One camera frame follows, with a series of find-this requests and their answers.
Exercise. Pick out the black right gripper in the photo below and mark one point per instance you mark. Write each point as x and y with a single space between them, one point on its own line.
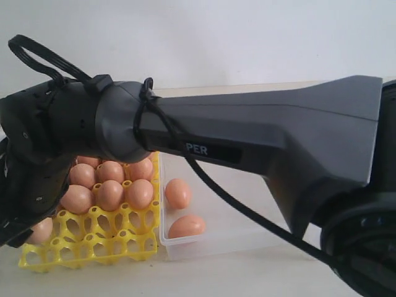
29 193

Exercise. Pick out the brown egg column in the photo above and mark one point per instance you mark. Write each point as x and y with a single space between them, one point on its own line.
41 231

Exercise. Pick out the brown egg second row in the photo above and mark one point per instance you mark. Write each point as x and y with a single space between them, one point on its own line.
139 194
78 199

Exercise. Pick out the brown egg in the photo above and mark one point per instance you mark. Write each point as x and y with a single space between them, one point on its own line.
186 229
141 170
83 175
110 195
178 193
110 170

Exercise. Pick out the yellow plastic egg tray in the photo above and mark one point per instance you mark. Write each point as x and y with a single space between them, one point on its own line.
98 236

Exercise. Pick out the clear plastic container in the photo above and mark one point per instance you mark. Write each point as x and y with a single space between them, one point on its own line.
226 230

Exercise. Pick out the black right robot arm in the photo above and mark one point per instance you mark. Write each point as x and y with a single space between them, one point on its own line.
315 165

